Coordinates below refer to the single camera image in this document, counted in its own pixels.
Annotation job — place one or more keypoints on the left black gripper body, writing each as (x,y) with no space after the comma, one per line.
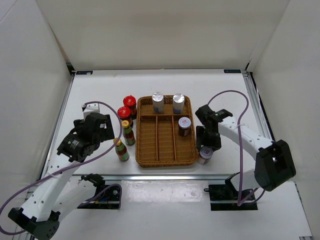
(78,124)

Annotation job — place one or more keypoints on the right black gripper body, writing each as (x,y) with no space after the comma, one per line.
(204,137)

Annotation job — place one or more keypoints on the pink spice jar white lid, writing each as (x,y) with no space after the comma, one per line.
(205,154)

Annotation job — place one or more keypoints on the yellow cap sauce bottle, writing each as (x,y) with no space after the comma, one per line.
(121,150)
(128,133)

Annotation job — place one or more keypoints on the yellow cap sauce bottle front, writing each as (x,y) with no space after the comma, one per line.
(121,150)

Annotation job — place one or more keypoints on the dark spice jar white lid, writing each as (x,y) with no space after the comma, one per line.
(184,125)

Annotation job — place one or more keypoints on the silver cap white shaker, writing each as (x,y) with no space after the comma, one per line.
(158,102)
(178,103)

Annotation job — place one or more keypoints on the silver cap white shaker front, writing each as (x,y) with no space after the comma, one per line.
(158,102)

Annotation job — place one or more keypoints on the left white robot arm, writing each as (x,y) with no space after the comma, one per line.
(44,210)

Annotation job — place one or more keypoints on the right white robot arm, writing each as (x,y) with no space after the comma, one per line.
(274,163)

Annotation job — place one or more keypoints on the red cap sauce jar front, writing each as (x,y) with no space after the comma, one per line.
(124,114)

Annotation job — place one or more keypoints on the red cap sauce jar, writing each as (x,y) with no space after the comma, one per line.
(124,114)
(131,103)

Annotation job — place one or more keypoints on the red cap sauce jar rear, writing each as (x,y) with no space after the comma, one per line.
(131,103)

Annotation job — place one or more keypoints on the woven wicker divided tray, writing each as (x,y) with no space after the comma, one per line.
(157,139)

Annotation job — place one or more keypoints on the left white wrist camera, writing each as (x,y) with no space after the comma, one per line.
(90,108)

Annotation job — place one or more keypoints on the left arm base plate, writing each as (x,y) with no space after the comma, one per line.
(107,197)

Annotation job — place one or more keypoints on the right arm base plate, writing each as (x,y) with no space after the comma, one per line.
(221,199)

